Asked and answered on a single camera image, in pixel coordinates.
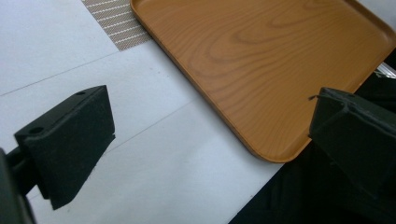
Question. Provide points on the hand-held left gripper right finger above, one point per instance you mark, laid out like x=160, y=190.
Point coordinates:
x=358, y=140

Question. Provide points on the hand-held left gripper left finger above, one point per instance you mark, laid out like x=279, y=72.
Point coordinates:
x=71, y=140

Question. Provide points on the metal stand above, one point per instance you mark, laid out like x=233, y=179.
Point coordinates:
x=387, y=71

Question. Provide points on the wooden tray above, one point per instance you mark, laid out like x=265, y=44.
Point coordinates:
x=264, y=71

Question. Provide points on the woven striped placemat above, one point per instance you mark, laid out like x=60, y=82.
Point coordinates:
x=116, y=23

